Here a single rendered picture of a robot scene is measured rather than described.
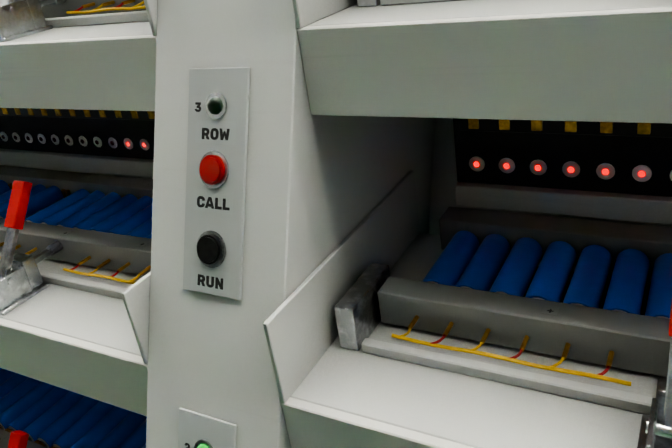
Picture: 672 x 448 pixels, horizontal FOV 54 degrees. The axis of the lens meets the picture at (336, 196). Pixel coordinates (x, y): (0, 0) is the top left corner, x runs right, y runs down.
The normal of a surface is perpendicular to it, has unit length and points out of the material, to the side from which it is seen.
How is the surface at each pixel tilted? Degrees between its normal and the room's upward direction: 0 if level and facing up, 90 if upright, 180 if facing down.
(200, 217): 90
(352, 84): 112
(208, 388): 90
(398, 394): 22
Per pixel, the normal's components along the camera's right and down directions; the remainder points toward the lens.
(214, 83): -0.49, 0.04
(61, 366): -0.47, 0.42
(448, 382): -0.14, -0.90
